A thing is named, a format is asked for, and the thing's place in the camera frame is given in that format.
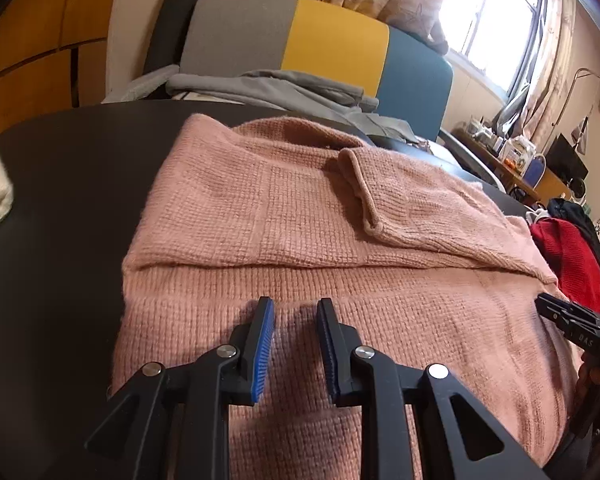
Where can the pink knit sweater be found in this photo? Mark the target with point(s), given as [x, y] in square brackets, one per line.
[424, 265]

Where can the grey yellow blue chair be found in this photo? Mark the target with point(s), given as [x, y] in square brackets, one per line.
[228, 38]

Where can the wooden wardrobe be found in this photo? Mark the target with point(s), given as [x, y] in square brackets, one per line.
[52, 56]

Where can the black monitor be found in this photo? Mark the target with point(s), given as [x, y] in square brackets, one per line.
[564, 162]

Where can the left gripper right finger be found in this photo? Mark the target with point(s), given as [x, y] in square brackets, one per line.
[415, 423]

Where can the red knit sweater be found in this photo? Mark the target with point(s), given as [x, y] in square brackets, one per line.
[572, 260]

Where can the grey garment on chair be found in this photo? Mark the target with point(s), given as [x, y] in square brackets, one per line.
[300, 93]

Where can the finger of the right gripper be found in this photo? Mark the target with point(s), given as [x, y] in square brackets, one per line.
[564, 312]

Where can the blue folding chair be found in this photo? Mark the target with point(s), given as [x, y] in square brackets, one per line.
[535, 170]

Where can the wooden side desk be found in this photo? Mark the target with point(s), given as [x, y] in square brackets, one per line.
[548, 187]

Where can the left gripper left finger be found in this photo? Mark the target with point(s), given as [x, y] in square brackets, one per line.
[172, 422]

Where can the dark navy garment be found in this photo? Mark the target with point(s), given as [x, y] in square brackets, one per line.
[562, 209]

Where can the black rolled mat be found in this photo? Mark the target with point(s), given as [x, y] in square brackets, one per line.
[167, 40]

